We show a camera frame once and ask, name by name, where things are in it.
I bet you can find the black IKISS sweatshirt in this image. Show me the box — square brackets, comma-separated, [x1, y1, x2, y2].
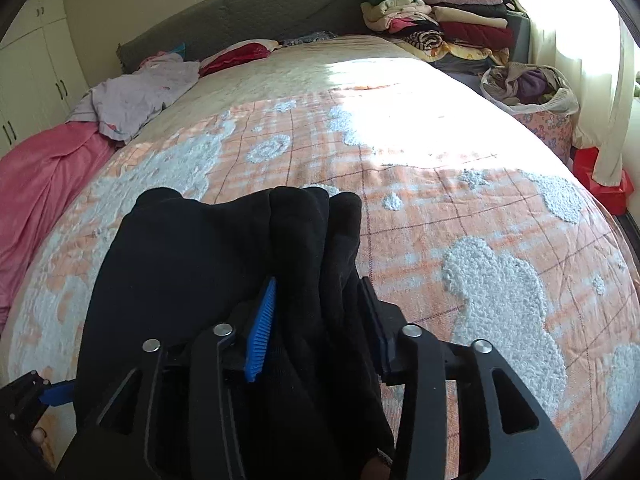
[61, 186, 394, 479]

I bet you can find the floral laundry basket with clothes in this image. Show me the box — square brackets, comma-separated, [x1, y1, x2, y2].
[480, 62, 579, 164]

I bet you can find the pile of folded clothes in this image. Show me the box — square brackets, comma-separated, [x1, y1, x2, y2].
[360, 0, 530, 76]

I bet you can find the left hand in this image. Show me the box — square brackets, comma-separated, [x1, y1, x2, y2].
[30, 427, 49, 465]

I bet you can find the orange plaid bedspread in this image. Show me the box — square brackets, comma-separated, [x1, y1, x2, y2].
[1, 36, 639, 474]

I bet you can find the pink blanket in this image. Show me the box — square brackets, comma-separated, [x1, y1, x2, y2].
[1, 122, 122, 324]

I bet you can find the red plastic box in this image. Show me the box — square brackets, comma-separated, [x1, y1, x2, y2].
[570, 145, 636, 217]

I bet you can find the lilac crumpled garment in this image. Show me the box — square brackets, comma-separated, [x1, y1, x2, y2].
[66, 53, 200, 144]

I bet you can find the red pillow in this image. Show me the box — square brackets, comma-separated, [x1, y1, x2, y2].
[198, 39, 281, 77]

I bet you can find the cream wardrobe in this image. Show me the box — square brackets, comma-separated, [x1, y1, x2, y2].
[1, 0, 88, 154]

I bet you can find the dark grey quilted headboard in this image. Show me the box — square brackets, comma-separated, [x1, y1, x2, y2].
[116, 0, 368, 74]

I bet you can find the cream curtain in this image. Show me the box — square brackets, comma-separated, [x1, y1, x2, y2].
[516, 0, 636, 186]

